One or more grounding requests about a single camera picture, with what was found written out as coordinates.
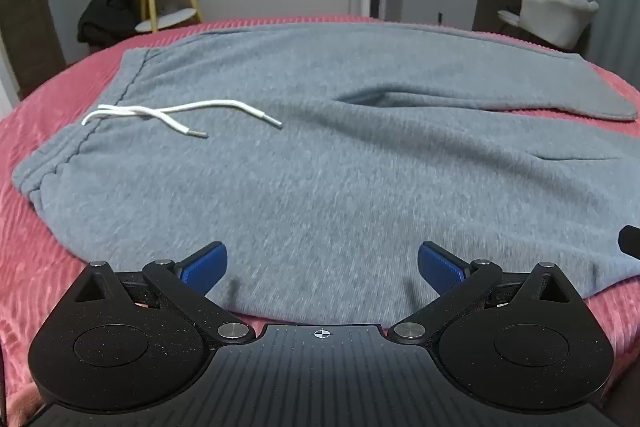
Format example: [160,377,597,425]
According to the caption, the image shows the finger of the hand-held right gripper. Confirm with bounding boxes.
[618,225,640,259]

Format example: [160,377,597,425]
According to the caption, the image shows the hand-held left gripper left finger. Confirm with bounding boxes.
[74,241,256,347]

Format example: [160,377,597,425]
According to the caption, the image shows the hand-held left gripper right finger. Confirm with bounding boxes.
[389,241,572,347]

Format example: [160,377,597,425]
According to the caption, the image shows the grey sweat pants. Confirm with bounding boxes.
[11,18,640,325]

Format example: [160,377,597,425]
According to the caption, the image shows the pink ribbed bedspread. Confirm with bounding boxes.
[0,13,640,427]

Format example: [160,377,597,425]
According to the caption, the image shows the white shell-back chair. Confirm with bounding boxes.
[497,0,600,52]

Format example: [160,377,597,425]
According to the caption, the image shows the black bag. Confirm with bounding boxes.
[76,0,142,45]

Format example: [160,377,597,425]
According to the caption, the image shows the white pants drawstring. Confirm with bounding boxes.
[81,99,284,140]

